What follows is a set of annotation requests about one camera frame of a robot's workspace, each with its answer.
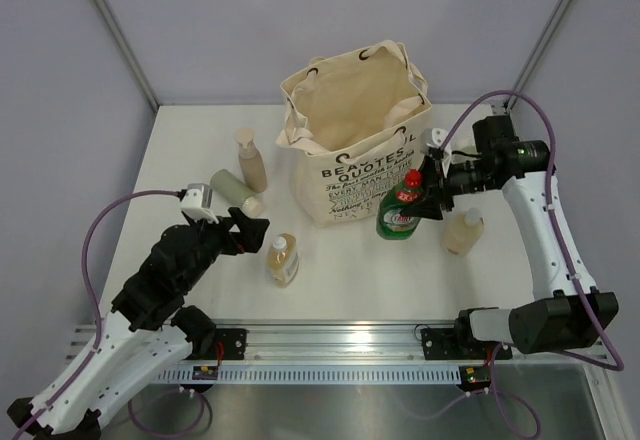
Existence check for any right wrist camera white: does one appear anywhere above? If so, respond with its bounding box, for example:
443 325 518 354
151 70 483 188
421 128 452 159

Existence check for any aluminium mounting rail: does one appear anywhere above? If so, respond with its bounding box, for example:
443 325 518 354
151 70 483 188
64 317 609 366

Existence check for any pale green round bottle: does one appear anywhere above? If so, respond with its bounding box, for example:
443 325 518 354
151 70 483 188
452 145 480 163

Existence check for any aluminium frame post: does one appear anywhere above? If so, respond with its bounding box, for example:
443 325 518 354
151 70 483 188
88 0 161 114
512 0 576 93

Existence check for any cream canvas tote bag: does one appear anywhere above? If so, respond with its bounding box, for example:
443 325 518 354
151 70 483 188
276 40 431 227

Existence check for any right aluminium frame post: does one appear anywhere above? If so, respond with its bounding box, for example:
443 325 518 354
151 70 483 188
512 0 576 93

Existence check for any green dish soap bottle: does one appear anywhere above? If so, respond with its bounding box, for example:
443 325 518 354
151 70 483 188
376 169 423 240

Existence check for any beige pump bottle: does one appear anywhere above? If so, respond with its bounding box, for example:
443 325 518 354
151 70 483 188
234 128 268 193

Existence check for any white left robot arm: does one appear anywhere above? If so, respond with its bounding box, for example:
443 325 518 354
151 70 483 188
7 207 270 439

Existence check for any pale green lotion tube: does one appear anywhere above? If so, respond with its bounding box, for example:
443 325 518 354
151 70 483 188
210 169 264 218

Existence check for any left aluminium frame post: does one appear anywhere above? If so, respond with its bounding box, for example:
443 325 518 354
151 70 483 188
88 0 161 114

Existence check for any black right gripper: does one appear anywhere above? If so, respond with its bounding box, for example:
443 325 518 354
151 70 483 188
401 155 496 222

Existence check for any white slotted cable duct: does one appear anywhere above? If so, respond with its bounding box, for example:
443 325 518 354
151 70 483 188
151 364 461 385

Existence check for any clear amber soap bottle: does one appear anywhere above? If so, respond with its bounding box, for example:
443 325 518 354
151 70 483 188
267 233 300 288

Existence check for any cream pump lotion bottle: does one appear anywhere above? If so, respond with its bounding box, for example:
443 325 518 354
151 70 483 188
441 208 485 256

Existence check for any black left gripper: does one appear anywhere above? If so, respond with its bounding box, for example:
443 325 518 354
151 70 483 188
180 207 269 292

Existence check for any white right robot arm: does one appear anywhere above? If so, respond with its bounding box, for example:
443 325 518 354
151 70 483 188
405 115 619 357

